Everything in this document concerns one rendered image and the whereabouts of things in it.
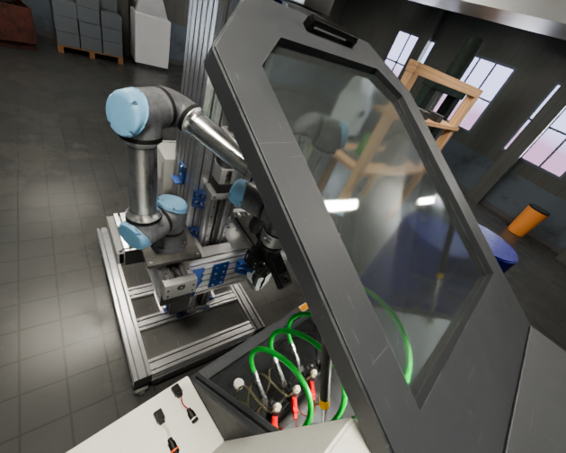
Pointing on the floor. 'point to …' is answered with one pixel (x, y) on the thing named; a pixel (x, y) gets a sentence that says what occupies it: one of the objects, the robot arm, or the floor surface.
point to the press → (471, 46)
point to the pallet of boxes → (88, 27)
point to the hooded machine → (150, 34)
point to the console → (304, 439)
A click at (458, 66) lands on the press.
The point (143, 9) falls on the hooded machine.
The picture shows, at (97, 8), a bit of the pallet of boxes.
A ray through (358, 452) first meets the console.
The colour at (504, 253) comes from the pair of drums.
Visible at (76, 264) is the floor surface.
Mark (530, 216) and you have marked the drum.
